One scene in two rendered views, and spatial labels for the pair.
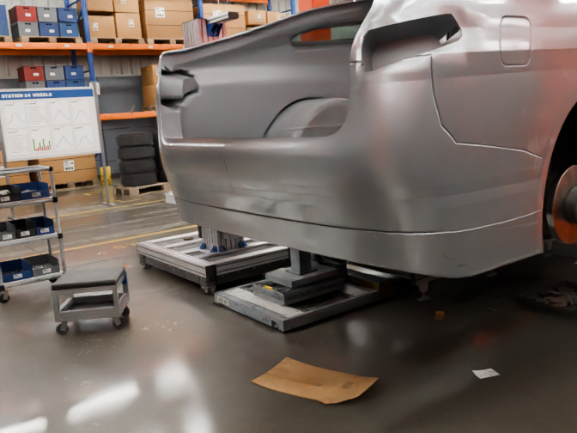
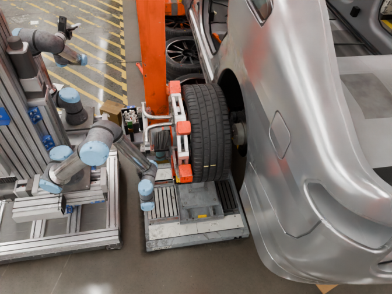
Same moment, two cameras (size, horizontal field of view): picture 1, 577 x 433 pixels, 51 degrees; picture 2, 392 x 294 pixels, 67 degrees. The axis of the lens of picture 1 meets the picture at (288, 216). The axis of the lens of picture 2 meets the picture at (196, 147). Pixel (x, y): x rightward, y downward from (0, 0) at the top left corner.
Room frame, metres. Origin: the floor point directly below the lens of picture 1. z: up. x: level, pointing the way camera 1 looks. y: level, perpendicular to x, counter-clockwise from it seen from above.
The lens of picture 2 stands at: (3.45, 1.24, 2.34)
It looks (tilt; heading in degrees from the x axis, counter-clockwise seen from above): 50 degrees down; 292
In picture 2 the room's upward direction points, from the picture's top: 5 degrees clockwise
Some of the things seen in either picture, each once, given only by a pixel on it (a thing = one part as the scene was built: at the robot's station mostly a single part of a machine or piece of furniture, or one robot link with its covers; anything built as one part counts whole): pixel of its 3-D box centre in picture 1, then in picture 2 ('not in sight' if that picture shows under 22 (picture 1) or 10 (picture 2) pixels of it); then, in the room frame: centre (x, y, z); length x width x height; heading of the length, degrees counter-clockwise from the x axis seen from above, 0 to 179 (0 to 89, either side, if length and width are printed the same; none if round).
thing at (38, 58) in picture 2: not in sight; (39, 71); (4.92, 0.25, 1.19); 0.15 x 0.12 x 0.55; 22
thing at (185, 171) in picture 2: not in sight; (185, 173); (3.89, 0.29, 0.85); 0.09 x 0.08 x 0.07; 126
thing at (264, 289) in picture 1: (298, 285); (196, 193); (3.92, -0.03, 0.13); 0.50 x 0.36 x 0.10; 126
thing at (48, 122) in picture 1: (54, 149); not in sight; (9.15, 3.46, 0.98); 1.50 x 0.50 x 1.95; 126
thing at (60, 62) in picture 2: not in sight; (62, 58); (5.00, 0.00, 1.12); 0.11 x 0.08 x 0.11; 22
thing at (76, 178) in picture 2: not in sight; (69, 170); (4.50, 0.60, 0.87); 0.15 x 0.15 x 0.10
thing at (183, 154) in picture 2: not in sight; (177, 135); (4.08, 0.04, 0.85); 0.54 x 0.07 x 0.54; 126
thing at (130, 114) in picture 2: not in sight; (130, 120); (4.65, -0.20, 0.51); 0.20 x 0.14 x 0.13; 133
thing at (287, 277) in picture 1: (300, 257); (197, 177); (3.94, -0.06, 0.32); 0.40 x 0.30 x 0.28; 126
